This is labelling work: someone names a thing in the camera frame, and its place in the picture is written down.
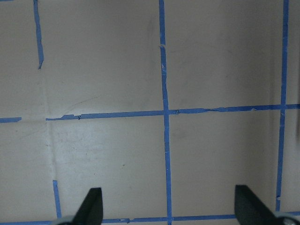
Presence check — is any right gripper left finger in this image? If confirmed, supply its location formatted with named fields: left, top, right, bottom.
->
left=73, top=187, right=103, bottom=225

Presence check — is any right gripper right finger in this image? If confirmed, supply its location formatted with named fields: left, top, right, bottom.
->
left=234, top=185, right=280, bottom=225

